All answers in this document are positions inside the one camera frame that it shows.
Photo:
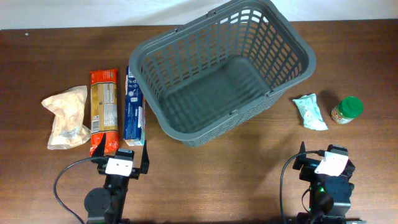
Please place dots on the beige food pouch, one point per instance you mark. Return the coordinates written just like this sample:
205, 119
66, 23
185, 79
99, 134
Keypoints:
68, 130

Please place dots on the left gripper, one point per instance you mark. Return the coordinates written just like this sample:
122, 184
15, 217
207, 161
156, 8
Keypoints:
136, 172

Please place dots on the green lidded glass jar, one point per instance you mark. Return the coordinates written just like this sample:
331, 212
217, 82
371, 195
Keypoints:
347, 110

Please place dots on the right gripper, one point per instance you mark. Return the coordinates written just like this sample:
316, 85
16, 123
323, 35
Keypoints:
310, 167

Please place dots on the mint green snack packet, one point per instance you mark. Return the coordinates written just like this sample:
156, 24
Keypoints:
310, 112

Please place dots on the grey plastic laundry basket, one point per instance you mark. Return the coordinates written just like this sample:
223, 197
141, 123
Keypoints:
221, 69

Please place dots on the blue tissue box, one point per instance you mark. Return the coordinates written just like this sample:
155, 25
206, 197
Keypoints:
134, 112

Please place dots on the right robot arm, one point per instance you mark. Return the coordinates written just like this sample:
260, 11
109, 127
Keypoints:
329, 186

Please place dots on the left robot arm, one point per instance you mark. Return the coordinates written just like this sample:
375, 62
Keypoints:
106, 204

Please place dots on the orange pasta package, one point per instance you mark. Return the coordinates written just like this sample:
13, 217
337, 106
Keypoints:
104, 109

